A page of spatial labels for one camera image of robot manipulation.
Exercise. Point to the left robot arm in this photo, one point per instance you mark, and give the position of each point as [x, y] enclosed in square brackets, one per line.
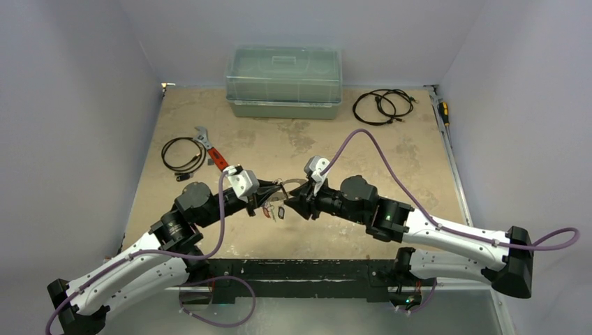
[174, 249]

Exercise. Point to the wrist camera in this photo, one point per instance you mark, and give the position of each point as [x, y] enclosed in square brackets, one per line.
[244, 183]
[314, 169]

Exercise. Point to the yellow black screwdriver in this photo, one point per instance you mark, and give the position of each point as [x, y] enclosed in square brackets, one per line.
[444, 113]

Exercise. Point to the clear lidded green box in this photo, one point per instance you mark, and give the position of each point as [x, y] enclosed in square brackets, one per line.
[284, 82]

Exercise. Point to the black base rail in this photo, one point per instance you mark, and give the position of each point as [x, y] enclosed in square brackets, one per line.
[225, 280]

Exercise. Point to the red handled adjustable wrench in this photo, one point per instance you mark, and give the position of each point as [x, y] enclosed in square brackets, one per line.
[215, 155]

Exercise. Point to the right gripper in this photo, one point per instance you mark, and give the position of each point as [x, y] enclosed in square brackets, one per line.
[313, 201]

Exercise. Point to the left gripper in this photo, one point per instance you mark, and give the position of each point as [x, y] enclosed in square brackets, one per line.
[266, 188]

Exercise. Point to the aluminium frame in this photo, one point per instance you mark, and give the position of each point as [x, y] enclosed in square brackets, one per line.
[453, 307]

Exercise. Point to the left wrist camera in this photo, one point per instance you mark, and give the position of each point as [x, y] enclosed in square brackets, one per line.
[244, 183]

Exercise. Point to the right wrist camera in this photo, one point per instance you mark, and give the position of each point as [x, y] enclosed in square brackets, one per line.
[314, 169]

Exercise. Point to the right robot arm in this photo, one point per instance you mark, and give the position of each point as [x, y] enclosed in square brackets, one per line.
[501, 258]

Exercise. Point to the red tagged key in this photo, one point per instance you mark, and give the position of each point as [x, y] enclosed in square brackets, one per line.
[267, 212]

